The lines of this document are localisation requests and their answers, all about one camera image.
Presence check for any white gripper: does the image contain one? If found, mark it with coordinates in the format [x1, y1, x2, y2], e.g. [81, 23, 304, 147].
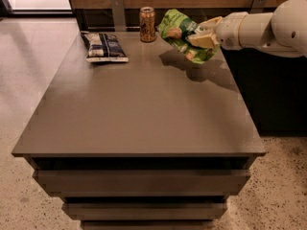
[188, 11, 248, 50]

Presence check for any green rice chip bag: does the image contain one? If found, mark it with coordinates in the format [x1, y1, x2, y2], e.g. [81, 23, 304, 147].
[157, 9, 220, 64]

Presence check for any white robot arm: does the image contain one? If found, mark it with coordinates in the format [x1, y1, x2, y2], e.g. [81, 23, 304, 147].
[187, 0, 307, 58]

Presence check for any orange soda can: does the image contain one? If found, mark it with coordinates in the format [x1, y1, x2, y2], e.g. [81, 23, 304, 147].
[139, 7, 156, 43]

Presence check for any blue white snack bag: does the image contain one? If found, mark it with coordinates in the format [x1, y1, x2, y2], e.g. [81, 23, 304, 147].
[82, 33, 129, 63]

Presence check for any grey drawer cabinet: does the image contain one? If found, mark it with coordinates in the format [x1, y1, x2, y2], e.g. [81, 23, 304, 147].
[13, 33, 265, 230]

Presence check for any right metal bracket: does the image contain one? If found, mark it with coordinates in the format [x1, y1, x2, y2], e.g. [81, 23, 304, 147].
[249, 0, 267, 13]

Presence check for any metal bracket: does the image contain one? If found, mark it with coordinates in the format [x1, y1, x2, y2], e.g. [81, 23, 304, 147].
[110, 0, 127, 32]
[249, 0, 267, 13]

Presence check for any left metal bracket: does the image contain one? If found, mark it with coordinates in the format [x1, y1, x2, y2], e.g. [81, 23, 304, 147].
[110, 0, 127, 32]

